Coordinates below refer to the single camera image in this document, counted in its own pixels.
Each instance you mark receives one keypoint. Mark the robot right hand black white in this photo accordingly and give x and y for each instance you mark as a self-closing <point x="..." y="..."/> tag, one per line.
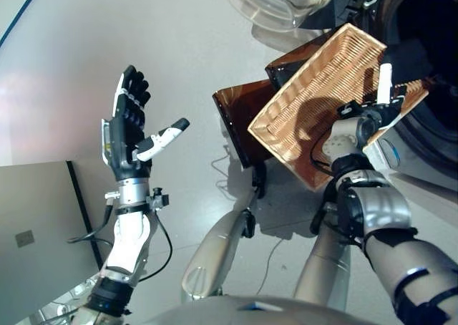
<point x="384" y="103"/>

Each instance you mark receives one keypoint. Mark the robot left hand black white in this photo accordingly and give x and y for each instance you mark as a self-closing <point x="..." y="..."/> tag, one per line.
<point x="129" y="124"/>

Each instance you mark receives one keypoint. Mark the large wicker laundry basket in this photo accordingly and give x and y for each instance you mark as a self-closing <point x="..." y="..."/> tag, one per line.
<point x="322" y="99"/>

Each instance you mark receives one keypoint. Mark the robot left arm silver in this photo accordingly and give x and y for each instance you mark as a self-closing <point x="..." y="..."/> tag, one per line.
<point x="125" y="239"/>

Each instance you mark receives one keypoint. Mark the robot right arm silver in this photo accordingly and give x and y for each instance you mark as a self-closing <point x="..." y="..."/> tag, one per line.
<point x="379" y="210"/>

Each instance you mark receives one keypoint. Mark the dark grey washing machine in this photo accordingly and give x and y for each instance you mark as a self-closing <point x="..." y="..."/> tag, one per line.
<point x="422" y="53"/>

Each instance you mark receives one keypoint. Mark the round glass washing machine door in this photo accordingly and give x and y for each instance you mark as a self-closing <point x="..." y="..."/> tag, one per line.
<point x="286" y="3"/>

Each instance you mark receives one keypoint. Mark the brown glossy wooden stool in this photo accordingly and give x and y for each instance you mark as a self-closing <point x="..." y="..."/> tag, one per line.
<point x="243" y="117"/>

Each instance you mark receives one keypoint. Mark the grey cabinet box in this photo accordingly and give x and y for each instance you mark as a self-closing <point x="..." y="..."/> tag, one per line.
<point x="39" y="232"/>

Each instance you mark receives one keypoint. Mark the robot left leg silver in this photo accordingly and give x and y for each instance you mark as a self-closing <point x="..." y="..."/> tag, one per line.
<point x="218" y="246"/>

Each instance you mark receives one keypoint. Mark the robot leg silver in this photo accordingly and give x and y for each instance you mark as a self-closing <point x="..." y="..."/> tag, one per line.
<point x="218" y="246"/>
<point x="322" y="260"/>

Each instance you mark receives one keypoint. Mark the robot right leg silver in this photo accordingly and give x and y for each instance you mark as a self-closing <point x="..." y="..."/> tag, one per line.
<point x="322" y="260"/>

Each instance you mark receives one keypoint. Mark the robot torso grey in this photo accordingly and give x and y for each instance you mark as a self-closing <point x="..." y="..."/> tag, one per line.
<point x="257" y="310"/>

